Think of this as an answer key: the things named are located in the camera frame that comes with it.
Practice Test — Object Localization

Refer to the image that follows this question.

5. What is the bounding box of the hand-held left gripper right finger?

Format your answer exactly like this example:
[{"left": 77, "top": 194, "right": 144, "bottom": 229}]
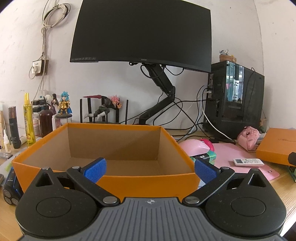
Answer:
[{"left": 182, "top": 160, "right": 275, "bottom": 206}]

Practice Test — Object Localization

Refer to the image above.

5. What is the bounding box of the orange cardboard box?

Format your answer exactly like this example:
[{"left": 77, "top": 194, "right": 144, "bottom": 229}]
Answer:
[{"left": 11, "top": 123, "right": 201, "bottom": 201}]

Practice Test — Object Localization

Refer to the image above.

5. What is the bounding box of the yellow bottle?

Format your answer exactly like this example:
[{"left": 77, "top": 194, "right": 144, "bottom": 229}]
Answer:
[{"left": 23, "top": 93, "right": 37, "bottom": 147}]

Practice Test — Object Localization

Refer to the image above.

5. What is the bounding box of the pink plush pouch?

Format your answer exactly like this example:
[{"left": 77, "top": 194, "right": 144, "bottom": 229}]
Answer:
[{"left": 237, "top": 126, "right": 261, "bottom": 151}]

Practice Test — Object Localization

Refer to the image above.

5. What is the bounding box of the small animal figurine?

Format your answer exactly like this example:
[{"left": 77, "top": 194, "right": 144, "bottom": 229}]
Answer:
[{"left": 219, "top": 49, "right": 237, "bottom": 63}]

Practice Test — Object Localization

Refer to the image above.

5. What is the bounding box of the green floral tissue pack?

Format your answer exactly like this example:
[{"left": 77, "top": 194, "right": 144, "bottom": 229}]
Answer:
[{"left": 190, "top": 152, "right": 217, "bottom": 166}]

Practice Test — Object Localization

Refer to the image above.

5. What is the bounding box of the wooden desktop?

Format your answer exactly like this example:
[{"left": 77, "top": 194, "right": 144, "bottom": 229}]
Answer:
[{"left": 0, "top": 126, "right": 296, "bottom": 241}]

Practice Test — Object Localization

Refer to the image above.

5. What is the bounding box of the white computer cable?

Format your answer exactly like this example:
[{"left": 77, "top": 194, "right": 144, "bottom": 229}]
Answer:
[{"left": 201, "top": 85, "right": 237, "bottom": 141}]

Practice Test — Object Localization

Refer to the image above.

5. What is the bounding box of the black electric shaver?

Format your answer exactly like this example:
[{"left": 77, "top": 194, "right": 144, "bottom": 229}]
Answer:
[{"left": 2, "top": 168, "right": 24, "bottom": 207}]

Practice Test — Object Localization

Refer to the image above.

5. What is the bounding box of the pink-haired black action figurine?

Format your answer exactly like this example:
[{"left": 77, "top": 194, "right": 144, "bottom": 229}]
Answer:
[{"left": 83, "top": 94, "right": 122, "bottom": 123}]

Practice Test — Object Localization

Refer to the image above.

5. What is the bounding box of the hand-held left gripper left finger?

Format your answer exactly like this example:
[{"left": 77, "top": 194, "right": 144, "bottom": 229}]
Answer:
[{"left": 27, "top": 158, "right": 119, "bottom": 206}]

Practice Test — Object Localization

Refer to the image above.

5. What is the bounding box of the magenta mouse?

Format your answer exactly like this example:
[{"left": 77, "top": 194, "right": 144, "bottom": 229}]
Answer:
[{"left": 199, "top": 138, "right": 214, "bottom": 151}]

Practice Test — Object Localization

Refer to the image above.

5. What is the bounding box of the black cable bundle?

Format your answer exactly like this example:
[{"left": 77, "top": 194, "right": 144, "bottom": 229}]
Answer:
[{"left": 129, "top": 96, "right": 210, "bottom": 141}]

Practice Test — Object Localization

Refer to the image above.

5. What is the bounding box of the white remote control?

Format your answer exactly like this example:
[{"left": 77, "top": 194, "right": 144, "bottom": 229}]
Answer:
[{"left": 233, "top": 158, "right": 265, "bottom": 166}]

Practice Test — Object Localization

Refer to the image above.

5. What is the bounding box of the dark-haired figurine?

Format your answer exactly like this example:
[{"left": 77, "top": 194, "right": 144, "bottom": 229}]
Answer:
[{"left": 49, "top": 93, "right": 58, "bottom": 116}]

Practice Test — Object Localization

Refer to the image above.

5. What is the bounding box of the black router with antennas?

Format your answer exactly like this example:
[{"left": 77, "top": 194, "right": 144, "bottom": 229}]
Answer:
[{"left": 80, "top": 98, "right": 129, "bottom": 125}]

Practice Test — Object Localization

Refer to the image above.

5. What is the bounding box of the black computer case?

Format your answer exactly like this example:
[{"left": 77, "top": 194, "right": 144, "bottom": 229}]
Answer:
[{"left": 203, "top": 61, "right": 265, "bottom": 140}]

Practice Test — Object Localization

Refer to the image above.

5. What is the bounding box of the blue-haired gold armour figurine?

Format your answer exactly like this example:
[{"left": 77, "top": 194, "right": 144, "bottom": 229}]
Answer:
[{"left": 56, "top": 91, "right": 73, "bottom": 119}]

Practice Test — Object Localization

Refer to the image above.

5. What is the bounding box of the small white bottle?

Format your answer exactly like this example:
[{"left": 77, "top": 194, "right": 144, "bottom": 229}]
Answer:
[{"left": 2, "top": 130, "right": 11, "bottom": 152}]

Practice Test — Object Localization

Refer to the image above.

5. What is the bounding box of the black curved monitor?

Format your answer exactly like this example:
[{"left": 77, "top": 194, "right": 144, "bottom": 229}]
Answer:
[{"left": 70, "top": 0, "right": 212, "bottom": 73}]

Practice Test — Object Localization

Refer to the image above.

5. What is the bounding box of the white cable bundle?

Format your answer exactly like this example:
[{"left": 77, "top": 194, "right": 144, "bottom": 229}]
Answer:
[{"left": 29, "top": 0, "right": 71, "bottom": 98}]

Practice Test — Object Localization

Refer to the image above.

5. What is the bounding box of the black cosmetic tube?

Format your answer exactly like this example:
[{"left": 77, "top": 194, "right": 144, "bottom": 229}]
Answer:
[{"left": 8, "top": 107, "right": 22, "bottom": 149}]

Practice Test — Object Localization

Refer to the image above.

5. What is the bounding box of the orange box lid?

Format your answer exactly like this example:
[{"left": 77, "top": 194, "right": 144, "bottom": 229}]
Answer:
[{"left": 255, "top": 128, "right": 296, "bottom": 166}]

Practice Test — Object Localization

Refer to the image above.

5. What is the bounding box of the pink mouse pad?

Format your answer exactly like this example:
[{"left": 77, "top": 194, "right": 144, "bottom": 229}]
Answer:
[{"left": 203, "top": 142, "right": 280, "bottom": 181}]

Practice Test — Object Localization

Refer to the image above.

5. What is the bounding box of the pale pink mouse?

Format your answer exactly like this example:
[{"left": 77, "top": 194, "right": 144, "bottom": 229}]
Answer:
[{"left": 179, "top": 138, "right": 210, "bottom": 157}]

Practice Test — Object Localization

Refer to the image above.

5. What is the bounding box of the white wall socket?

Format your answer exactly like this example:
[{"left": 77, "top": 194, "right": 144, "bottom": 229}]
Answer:
[{"left": 32, "top": 59, "right": 49, "bottom": 76}]

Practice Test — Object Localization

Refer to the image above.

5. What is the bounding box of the brown bottle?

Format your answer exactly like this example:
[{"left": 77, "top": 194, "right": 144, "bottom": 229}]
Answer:
[{"left": 38, "top": 105, "right": 54, "bottom": 138}]

